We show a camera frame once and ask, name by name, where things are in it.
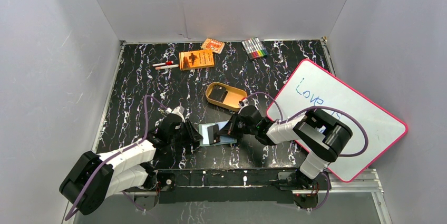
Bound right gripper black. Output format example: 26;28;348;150
218;112;257;139

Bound black credit card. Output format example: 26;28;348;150
207;124;221;145

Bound tan oval tray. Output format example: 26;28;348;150
205;82;248;112

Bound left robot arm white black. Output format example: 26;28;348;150
59;106;203;220

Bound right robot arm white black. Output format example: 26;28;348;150
213;104;353;212

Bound black cards in tray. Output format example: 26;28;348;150
209;85;228;103

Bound small orange card pack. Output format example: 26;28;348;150
201;38;225;54

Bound white marker pen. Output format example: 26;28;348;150
155;64;179;70

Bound orange book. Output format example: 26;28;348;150
179;50;215;71

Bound red capped marker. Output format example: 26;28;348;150
152;61;173;67

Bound coloured marker set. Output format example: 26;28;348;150
241;37;269;60

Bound pink framed whiteboard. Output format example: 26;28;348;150
267;59;408;182

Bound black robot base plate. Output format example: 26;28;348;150
125;168;332;211

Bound aluminium frame rail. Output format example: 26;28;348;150
63;169;393;224

